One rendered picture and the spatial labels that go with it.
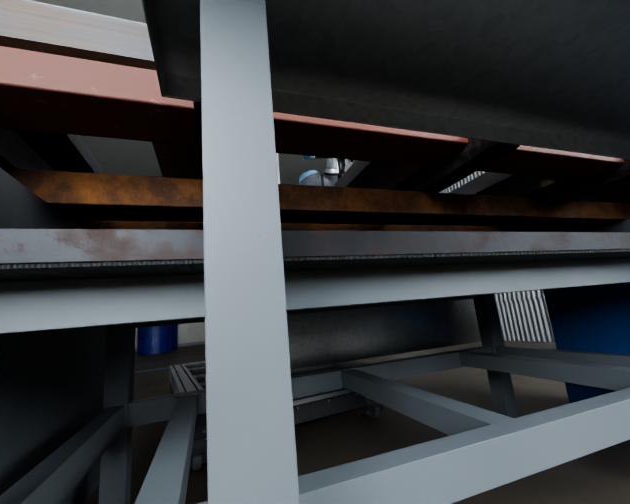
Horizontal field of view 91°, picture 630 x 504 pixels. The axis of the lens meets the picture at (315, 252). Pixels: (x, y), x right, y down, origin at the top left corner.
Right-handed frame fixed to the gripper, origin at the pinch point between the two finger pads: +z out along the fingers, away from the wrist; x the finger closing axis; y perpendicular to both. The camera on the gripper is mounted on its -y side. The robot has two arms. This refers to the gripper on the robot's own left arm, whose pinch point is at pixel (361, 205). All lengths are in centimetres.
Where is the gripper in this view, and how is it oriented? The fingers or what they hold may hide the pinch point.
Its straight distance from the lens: 120.1
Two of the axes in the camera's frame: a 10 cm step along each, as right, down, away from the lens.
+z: 0.9, 9.8, -2.0
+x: 3.2, -2.2, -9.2
